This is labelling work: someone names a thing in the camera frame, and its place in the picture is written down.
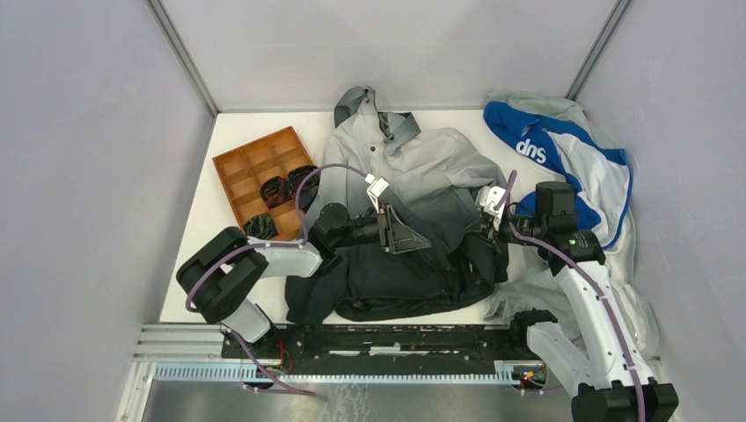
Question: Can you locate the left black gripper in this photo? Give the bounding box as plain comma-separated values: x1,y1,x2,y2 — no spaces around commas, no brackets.
332,201,430,253

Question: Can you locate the grey black zip jacket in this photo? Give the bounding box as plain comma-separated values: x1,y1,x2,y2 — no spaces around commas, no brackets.
284,86,509,325

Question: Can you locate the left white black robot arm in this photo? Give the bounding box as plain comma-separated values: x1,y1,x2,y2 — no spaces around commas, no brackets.
176,202,431,358

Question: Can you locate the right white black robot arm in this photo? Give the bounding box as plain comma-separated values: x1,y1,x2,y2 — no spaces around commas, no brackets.
475,181,679,421

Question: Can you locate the blue white jacket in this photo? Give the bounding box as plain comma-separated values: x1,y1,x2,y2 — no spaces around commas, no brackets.
483,101,633,252

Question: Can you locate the orange compartment tray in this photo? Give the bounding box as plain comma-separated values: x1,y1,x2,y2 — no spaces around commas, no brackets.
212,127,313,240

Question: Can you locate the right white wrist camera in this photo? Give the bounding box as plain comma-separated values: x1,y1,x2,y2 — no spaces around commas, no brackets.
475,186,507,229

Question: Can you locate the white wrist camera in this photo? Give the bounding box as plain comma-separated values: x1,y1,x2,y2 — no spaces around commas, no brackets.
475,186,507,229
364,174,390,210

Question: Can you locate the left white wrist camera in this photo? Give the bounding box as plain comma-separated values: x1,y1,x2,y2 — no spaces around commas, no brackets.
364,174,390,210

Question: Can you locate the white slotted cable duct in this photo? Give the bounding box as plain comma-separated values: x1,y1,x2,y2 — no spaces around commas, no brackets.
153,362,520,386

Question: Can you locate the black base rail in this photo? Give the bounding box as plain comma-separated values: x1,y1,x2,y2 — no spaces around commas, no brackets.
221,324,543,375

